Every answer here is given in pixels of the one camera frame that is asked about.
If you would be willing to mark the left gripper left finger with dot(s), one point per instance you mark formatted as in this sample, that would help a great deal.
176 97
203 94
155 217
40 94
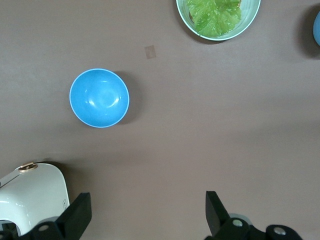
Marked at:
75 215

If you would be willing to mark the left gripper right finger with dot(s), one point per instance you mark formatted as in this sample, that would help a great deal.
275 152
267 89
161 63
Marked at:
217 220

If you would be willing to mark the blue bowl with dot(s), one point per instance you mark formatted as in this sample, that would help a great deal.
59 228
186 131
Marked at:
317 28
99 98

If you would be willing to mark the cream white toaster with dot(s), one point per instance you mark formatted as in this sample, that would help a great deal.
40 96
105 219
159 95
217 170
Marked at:
37 192

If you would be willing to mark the clear tape patch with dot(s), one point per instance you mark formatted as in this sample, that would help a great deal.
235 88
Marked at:
150 52

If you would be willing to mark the green lettuce leaf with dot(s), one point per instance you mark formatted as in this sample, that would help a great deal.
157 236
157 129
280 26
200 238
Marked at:
215 17

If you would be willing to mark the pale green plate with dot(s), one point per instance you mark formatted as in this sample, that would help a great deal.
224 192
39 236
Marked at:
250 20

